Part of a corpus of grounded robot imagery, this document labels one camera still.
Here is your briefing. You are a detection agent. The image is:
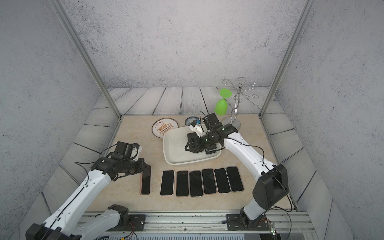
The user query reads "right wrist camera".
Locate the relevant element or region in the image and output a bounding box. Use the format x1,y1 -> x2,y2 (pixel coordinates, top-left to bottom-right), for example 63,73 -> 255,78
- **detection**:
189,113 -> 223,137

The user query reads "silver wire glass rack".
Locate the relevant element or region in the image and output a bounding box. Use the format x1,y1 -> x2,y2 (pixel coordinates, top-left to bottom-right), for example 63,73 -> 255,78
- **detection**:
222,77 -> 261,130

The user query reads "aluminium front rail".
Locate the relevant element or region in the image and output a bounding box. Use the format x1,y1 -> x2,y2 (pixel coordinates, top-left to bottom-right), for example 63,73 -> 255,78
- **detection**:
53,209 -> 319,240

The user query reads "phone dark case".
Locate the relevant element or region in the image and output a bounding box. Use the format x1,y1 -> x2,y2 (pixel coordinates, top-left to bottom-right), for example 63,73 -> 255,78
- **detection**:
160,170 -> 175,196
205,149 -> 217,155
214,168 -> 231,194

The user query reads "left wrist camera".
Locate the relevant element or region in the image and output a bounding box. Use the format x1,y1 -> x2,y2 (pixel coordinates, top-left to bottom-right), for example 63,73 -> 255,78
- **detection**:
114,142 -> 142,162

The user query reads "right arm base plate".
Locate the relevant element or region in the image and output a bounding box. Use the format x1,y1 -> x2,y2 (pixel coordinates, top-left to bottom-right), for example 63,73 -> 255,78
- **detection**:
224,214 -> 270,231

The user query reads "right aluminium frame post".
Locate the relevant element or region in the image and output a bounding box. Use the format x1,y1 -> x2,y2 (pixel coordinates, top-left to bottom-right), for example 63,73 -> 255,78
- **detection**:
259,0 -> 315,119

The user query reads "round plate with red rim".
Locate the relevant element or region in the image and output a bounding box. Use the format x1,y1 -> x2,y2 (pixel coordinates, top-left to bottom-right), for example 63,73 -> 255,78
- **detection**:
152,118 -> 179,138

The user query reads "white storage tray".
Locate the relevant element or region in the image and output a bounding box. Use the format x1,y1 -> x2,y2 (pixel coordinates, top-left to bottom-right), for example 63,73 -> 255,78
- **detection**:
162,124 -> 222,166

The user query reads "phone with pink case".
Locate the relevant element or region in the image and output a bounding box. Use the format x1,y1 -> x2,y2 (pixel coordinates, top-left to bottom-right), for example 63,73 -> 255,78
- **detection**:
202,169 -> 217,195

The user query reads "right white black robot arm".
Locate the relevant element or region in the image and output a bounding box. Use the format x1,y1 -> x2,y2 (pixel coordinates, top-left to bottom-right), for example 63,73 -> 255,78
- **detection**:
185,124 -> 289,226

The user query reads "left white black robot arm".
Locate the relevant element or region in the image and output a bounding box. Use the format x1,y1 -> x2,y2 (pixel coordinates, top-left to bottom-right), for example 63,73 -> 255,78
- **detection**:
25,153 -> 151,240

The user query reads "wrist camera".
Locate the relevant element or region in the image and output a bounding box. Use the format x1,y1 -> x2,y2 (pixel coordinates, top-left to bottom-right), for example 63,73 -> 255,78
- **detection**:
189,113 -> 223,137
114,142 -> 142,162

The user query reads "aluminium frame post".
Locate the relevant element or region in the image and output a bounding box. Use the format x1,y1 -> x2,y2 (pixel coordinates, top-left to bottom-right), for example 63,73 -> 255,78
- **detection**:
259,0 -> 315,119
49,0 -> 122,120

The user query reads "small blue white dish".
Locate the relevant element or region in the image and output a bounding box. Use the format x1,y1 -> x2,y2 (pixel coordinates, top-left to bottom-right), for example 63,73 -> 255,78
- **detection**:
185,116 -> 200,127

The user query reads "green plastic wine glass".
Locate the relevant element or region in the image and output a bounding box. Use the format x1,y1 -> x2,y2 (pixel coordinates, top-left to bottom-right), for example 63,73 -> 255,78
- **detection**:
215,89 -> 232,116

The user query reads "left aluminium frame post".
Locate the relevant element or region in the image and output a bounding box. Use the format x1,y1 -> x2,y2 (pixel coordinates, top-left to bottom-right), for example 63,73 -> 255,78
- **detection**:
49,0 -> 122,120

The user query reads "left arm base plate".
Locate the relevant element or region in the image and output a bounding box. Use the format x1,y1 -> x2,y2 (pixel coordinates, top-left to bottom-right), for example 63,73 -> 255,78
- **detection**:
111,215 -> 146,232

